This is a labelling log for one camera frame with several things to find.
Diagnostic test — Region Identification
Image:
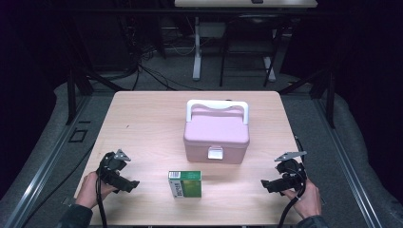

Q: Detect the person's left hand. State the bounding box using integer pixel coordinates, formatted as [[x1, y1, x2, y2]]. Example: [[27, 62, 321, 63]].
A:
[[75, 170, 118, 210]]

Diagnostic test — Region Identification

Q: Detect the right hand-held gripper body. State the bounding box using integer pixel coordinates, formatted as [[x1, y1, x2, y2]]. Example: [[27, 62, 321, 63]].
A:
[[274, 151, 308, 191]]

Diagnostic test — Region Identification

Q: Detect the black chair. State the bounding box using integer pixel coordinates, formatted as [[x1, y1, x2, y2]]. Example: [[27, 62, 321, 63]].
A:
[[219, 14, 287, 88]]

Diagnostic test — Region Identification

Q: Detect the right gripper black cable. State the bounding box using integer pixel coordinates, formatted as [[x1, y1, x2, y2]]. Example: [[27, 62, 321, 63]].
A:
[[277, 167, 308, 228]]

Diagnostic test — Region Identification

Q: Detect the green cardboard box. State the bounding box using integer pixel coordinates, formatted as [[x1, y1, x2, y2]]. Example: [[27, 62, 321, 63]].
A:
[[167, 170, 202, 200]]

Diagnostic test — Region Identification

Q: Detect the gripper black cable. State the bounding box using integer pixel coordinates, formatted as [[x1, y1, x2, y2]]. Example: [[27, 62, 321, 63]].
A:
[[277, 167, 308, 228], [95, 177, 108, 228]]

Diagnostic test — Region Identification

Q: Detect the bundle of black floor cables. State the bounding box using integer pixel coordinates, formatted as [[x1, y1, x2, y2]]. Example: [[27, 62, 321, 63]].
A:
[[126, 41, 203, 93]]

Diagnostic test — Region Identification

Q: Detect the white desk leg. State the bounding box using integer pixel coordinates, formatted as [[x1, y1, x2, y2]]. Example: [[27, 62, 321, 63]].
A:
[[262, 56, 277, 84], [192, 17, 204, 82]]

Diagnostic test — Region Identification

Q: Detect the person's right hand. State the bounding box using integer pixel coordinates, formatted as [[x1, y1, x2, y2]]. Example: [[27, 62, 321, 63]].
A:
[[280, 180, 322, 219]]

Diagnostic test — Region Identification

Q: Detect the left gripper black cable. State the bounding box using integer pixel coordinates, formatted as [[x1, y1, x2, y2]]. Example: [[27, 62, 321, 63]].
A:
[[95, 177, 108, 228]]

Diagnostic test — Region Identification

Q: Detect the thin black floor cable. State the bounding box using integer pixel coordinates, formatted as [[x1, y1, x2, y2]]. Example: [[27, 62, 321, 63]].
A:
[[22, 142, 97, 228]]

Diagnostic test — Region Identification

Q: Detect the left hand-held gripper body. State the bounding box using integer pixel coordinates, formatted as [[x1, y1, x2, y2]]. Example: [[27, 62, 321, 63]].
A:
[[96, 148, 131, 188]]

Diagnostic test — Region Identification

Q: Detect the pink storage box white handle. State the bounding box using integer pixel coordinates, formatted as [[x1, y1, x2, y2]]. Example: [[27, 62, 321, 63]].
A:
[[182, 99, 251, 165]]

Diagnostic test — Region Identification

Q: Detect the metal floor rail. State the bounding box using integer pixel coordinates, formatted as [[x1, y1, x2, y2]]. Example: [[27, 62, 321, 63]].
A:
[[313, 98, 385, 228], [0, 94, 93, 228]]

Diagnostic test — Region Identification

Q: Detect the black metal stand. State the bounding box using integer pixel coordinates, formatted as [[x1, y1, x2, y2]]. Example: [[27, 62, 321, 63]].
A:
[[278, 67, 337, 129], [64, 63, 131, 126]]

